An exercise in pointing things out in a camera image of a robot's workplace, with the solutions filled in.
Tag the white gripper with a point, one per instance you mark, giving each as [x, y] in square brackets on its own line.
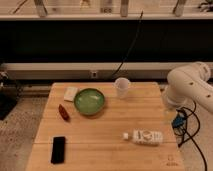
[169, 113]

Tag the green ceramic bowl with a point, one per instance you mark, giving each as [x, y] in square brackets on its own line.
[89, 101]

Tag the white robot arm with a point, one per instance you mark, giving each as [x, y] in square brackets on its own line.
[187, 82]

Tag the blue connector box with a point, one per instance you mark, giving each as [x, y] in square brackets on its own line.
[178, 121]

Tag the clear plastic bottle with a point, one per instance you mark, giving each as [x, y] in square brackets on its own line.
[144, 137]

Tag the clear plastic cup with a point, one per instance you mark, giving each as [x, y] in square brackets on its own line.
[122, 86]

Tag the white rectangular block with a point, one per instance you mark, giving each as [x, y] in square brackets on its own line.
[70, 93]

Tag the red chili pepper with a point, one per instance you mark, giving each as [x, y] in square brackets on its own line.
[64, 114]

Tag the black smartphone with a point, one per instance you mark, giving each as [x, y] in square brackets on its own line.
[58, 150]

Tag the black equipment at left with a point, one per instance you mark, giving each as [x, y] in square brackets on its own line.
[9, 94]

